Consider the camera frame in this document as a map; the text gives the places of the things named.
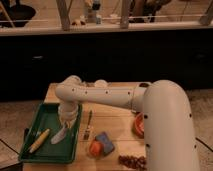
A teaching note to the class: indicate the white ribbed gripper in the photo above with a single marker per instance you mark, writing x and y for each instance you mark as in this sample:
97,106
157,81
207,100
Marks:
67,115

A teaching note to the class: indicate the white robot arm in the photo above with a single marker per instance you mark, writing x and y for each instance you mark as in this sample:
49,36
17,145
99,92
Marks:
169,131

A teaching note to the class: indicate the green plastic tray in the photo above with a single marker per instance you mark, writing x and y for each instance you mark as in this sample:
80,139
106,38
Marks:
46,117

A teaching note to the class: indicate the blue folded towel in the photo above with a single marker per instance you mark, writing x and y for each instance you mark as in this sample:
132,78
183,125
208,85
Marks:
108,146

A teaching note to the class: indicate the yellow corn cob toy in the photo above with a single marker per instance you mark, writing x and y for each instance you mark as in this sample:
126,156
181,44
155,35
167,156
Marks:
39,141

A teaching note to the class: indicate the orange toy fruit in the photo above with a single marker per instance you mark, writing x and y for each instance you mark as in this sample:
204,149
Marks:
95,148

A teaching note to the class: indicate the brown wooden block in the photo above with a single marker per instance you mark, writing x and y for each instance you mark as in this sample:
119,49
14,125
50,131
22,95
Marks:
87,84

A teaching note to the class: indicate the white round cup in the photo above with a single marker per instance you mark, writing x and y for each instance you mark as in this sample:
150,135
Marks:
100,83

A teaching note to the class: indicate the red orange bowl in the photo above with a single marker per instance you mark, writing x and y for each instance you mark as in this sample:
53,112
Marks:
138,126

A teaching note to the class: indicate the red grape bunch toy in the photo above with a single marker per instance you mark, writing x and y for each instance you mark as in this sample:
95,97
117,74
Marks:
133,162

